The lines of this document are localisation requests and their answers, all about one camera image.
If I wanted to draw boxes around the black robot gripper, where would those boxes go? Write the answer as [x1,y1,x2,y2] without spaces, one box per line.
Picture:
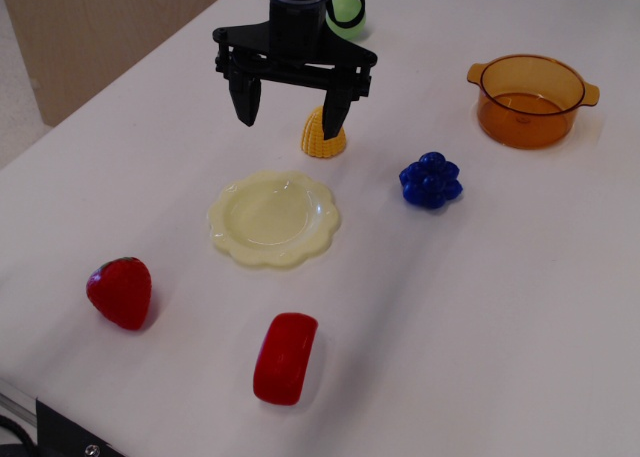
[213,2,377,140]

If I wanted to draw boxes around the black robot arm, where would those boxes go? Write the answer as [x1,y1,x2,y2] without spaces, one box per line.
[213,0,377,140]

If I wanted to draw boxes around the pale yellow scalloped plate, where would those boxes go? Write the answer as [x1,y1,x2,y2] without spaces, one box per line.
[207,171,341,268]

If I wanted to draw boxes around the yellow toy corn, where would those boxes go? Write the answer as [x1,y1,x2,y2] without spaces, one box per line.
[300,106,347,159]

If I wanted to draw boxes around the green toy ball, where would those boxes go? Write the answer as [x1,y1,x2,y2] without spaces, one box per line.
[326,0,366,40]

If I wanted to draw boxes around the blue toy grape bunch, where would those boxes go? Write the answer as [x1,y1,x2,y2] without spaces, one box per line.
[399,152,463,210]

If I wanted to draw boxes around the wooden cabinet panel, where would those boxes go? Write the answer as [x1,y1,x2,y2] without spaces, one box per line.
[4,0,217,126]

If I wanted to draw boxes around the orange transparent toy pot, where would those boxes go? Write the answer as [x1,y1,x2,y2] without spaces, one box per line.
[467,54,600,150]

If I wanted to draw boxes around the red toy strawberry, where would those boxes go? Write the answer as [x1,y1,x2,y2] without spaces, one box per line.
[86,257,152,331]

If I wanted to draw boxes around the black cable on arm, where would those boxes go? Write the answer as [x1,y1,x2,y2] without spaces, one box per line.
[325,0,367,31]

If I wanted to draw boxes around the aluminium table frame rail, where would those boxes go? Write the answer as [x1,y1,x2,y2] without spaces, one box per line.
[0,380,37,429]

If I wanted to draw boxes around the black metal corner bracket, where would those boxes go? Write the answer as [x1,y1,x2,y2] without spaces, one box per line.
[36,400,124,457]

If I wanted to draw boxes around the black cable at table corner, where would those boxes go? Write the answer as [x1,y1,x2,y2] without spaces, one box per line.
[0,413,41,457]

